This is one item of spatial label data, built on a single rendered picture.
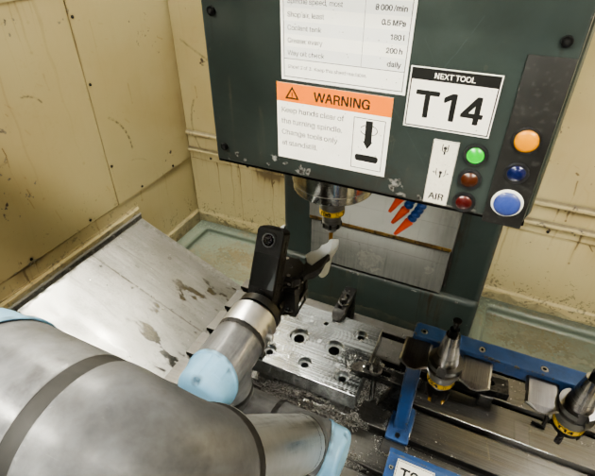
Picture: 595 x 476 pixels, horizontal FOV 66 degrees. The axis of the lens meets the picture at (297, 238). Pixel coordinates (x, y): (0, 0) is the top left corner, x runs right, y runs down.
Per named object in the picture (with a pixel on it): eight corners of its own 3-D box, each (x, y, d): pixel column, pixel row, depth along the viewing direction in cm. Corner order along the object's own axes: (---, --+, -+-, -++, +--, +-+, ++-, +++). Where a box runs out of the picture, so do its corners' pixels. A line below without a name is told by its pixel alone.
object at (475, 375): (488, 396, 79) (489, 393, 79) (457, 385, 81) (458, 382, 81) (492, 366, 84) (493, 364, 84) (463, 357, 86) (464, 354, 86)
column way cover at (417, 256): (442, 297, 144) (481, 146, 114) (305, 258, 160) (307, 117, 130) (445, 287, 148) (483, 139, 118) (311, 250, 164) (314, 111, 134)
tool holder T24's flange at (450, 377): (465, 364, 86) (467, 355, 84) (456, 387, 82) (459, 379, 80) (432, 350, 88) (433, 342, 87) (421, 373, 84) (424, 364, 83)
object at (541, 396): (557, 420, 76) (559, 417, 75) (523, 408, 77) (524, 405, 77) (557, 387, 81) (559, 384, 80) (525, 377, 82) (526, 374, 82)
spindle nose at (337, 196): (376, 171, 94) (382, 115, 87) (372, 212, 81) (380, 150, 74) (300, 164, 96) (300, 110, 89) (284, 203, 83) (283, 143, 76)
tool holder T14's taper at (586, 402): (591, 395, 77) (606, 370, 73) (598, 418, 74) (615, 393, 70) (563, 389, 78) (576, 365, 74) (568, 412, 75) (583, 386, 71)
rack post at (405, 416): (406, 447, 104) (429, 363, 87) (383, 437, 106) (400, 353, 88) (416, 412, 111) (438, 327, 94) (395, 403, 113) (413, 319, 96)
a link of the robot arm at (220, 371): (178, 407, 62) (167, 368, 57) (222, 348, 70) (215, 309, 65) (229, 429, 59) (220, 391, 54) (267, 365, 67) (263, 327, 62)
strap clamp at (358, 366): (398, 414, 111) (406, 375, 102) (347, 395, 115) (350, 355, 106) (401, 403, 113) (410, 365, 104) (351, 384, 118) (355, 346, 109)
